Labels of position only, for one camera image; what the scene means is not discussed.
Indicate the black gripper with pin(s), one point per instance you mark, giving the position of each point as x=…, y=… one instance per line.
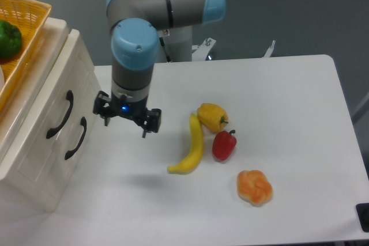
x=107, y=108

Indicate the black top drawer handle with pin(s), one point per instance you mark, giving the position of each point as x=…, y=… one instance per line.
x=63, y=116

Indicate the black drawer handle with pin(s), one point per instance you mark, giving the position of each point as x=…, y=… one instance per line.
x=63, y=116
x=79, y=139

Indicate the white drawer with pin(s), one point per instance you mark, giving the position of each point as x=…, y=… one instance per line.
x=43, y=165
x=74, y=66

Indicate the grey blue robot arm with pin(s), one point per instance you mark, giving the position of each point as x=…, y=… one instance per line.
x=134, y=27

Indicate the white drawer cabinet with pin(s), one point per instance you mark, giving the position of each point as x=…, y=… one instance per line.
x=54, y=37

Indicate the yellow banana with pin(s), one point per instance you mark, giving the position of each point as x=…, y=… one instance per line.
x=194, y=156

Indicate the yellow bell pepper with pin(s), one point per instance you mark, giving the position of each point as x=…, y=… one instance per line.
x=212, y=116

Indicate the red bell pepper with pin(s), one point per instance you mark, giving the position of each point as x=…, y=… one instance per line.
x=224, y=144

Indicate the yellow woven basket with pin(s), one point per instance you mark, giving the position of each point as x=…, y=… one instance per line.
x=21, y=25

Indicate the green bell pepper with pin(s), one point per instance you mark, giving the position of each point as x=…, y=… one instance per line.
x=11, y=40

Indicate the orange knotted bread roll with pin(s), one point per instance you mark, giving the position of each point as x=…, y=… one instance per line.
x=254, y=187

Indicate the black device at table edge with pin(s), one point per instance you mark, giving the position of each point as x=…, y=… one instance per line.
x=362, y=210

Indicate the black bottom drawer handle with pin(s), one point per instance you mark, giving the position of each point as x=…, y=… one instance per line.
x=79, y=139

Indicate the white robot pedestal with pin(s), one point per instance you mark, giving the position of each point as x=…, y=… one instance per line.
x=175, y=45

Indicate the white metal base frame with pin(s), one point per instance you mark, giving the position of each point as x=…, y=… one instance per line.
x=201, y=52

